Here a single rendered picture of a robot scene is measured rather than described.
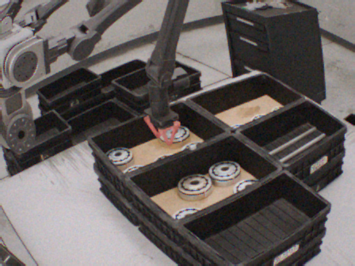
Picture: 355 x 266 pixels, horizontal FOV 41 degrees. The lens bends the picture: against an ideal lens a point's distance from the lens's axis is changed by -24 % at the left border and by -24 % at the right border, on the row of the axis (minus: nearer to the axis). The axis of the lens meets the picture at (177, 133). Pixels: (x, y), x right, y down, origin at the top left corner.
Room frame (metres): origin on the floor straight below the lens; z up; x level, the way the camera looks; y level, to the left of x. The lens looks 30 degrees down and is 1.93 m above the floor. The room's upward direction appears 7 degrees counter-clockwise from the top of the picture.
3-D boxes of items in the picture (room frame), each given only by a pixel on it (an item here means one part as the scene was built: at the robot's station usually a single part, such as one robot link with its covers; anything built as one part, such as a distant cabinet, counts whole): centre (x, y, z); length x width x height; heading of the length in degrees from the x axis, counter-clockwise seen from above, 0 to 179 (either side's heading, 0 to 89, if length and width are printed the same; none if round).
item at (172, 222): (1.48, -0.07, 0.92); 0.40 x 0.30 x 0.02; 118
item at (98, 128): (2.75, 0.42, 0.31); 0.40 x 0.30 x 0.34; 122
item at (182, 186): (1.55, -0.03, 0.86); 0.10 x 0.10 x 0.01
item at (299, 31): (3.41, -0.76, 0.45); 0.60 x 0.45 x 0.90; 122
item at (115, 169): (1.75, 0.07, 0.92); 0.40 x 0.30 x 0.02; 118
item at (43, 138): (2.53, 0.76, 0.37); 0.40 x 0.30 x 0.45; 122
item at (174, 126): (1.67, 0.03, 0.99); 0.07 x 0.07 x 0.09; 29
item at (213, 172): (1.60, -0.13, 0.86); 0.10 x 0.10 x 0.01
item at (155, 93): (1.69, 0.04, 1.12); 0.07 x 0.06 x 0.07; 122
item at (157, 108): (1.69, 0.04, 1.06); 0.10 x 0.07 x 0.07; 29
